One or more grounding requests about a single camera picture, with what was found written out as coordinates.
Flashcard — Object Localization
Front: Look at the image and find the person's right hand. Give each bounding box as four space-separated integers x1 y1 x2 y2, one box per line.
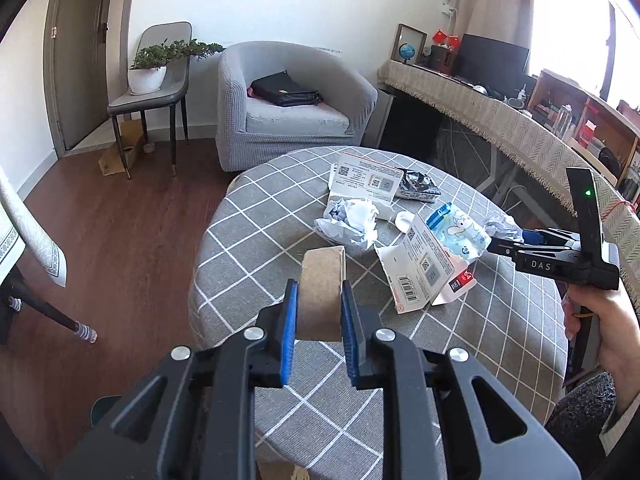
562 286 640 387

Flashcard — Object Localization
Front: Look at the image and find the crumpled white paper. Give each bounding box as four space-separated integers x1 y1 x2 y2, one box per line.
313 197 381 256

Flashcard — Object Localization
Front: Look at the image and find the white desk frame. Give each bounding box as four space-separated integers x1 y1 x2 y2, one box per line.
492 150 532 211

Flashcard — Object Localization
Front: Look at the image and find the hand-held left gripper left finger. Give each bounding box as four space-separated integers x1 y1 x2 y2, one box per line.
52 279 300 480

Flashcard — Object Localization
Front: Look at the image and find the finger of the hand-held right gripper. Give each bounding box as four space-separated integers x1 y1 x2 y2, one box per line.
520 227 581 248
486 238 550 259

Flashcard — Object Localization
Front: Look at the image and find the blue wet wipes packet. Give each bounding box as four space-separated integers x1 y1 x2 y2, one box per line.
425 201 493 261

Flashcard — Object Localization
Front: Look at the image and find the wooden desk shelf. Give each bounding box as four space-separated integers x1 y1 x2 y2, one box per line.
527 69 640 191

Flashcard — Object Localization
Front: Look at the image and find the torn red-cornered card package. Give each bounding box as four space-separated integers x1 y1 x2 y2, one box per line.
375 227 476 315

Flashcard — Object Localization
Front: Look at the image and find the brown wooden box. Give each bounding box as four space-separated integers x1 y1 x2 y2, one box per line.
430 45 458 73

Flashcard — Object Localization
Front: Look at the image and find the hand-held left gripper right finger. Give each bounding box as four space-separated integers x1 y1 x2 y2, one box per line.
341 280 583 480

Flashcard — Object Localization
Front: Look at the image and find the potted plant white pot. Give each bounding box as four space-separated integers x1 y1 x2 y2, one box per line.
127 38 226 95

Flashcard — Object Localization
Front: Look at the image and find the person's right forearm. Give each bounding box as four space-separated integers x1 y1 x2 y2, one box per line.
545 371 640 466

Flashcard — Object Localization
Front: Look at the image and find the white card package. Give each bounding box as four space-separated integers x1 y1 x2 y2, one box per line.
327 152 405 221

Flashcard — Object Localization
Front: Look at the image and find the flat cardboard box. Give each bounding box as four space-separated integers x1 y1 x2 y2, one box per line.
98 119 148 176

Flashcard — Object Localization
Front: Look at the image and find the brown cardboard tube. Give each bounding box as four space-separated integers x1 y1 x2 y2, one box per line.
299 246 347 343

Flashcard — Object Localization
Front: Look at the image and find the paper ball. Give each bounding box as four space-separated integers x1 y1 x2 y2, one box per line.
484 211 523 241

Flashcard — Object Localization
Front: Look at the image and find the grey door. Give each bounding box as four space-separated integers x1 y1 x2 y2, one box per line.
44 0 118 158

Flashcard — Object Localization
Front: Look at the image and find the beige curtain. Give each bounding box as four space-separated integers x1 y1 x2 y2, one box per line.
450 0 532 58

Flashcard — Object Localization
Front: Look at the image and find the silver snack wrapper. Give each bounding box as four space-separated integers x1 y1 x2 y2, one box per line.
397 169 443 204

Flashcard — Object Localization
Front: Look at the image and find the long desk with fringed cloth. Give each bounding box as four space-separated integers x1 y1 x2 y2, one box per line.
377 58 640 261

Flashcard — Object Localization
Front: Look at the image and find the black chair leg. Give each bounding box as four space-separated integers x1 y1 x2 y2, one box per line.
0 275 98 346

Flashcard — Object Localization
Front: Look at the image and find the wooden picture frame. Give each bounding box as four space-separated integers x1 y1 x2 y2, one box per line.
391 23 428 66

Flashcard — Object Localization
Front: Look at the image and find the black leather bag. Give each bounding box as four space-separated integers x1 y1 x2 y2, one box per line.
250 71 323 108

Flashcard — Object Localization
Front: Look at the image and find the round table checked cloth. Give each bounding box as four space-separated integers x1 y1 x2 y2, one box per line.
189 146 571 480

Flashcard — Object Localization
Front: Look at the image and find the white patterned cloth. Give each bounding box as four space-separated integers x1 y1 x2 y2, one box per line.
0 165 68 288

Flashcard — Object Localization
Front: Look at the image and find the black monitor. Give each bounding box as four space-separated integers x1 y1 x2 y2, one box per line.
456 34 530 86

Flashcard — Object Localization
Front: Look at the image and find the grey dining chair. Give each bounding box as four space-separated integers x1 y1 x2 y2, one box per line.
107 21 193 179

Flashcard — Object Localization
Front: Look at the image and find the grey armchair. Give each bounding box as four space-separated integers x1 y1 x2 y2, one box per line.
215 41 378 173

